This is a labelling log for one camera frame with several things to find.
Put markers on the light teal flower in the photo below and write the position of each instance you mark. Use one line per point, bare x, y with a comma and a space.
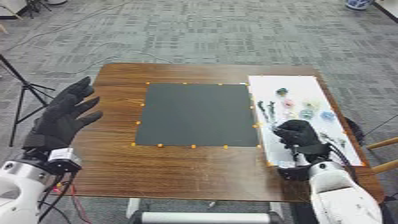
306, 114

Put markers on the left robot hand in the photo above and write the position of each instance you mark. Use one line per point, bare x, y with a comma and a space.
59, 116

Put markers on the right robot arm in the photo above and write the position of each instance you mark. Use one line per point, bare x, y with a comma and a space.
339, 193

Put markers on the black tripod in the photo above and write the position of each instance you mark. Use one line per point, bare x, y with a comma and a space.
27, 90

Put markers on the blue and white vase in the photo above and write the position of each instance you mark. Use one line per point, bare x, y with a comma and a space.
359, 4

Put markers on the wooden chair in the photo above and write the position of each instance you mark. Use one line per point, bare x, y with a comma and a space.
384, 156

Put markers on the dark teal flower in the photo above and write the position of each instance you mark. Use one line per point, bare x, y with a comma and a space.
281, 90

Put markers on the dark mat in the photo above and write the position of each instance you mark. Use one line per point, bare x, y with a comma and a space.
197, 115

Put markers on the white sheet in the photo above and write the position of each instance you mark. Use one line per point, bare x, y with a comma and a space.
307, 93

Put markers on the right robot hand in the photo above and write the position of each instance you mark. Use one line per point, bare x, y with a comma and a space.
299, 133

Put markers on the green sprig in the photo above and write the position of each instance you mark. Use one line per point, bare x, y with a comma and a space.
261, 110
272, 108
331, 138

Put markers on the pale grey bar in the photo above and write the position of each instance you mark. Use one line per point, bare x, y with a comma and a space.
204, 218

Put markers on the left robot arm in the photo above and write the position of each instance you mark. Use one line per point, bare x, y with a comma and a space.
27, 180

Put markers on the blue flower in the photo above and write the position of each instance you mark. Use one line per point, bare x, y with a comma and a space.
327, 115

